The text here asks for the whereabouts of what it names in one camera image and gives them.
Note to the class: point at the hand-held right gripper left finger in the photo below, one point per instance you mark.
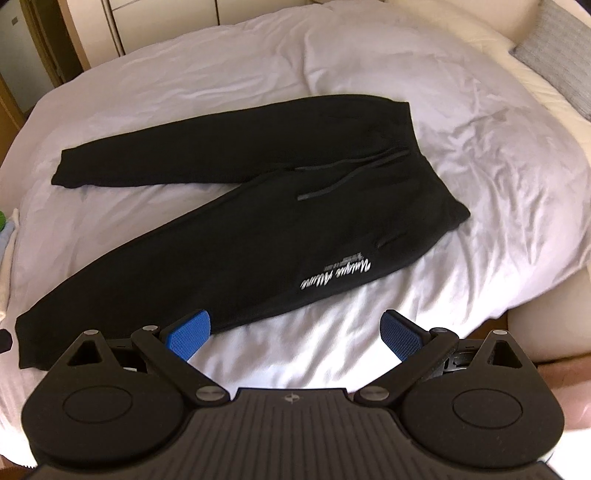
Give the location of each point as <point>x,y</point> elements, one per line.
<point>191,334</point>

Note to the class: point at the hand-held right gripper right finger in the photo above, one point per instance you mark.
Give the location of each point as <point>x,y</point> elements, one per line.
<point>400,337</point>

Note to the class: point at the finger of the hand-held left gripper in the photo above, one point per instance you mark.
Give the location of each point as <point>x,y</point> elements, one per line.
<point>4,341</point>

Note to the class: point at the black pants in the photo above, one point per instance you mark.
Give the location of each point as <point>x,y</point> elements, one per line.
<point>323,207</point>

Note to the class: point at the white towel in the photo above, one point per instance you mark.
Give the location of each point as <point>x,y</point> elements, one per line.
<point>8,272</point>

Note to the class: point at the white pillow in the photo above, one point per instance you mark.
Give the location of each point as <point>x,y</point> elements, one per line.
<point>538,90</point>

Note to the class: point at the white duvet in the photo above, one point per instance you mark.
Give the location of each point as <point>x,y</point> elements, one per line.
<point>277,60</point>

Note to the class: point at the cream panelled wardrobe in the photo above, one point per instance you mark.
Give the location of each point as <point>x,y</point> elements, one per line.
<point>157,23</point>

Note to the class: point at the grey checked pillow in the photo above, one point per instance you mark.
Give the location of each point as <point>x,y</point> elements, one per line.
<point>563,55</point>

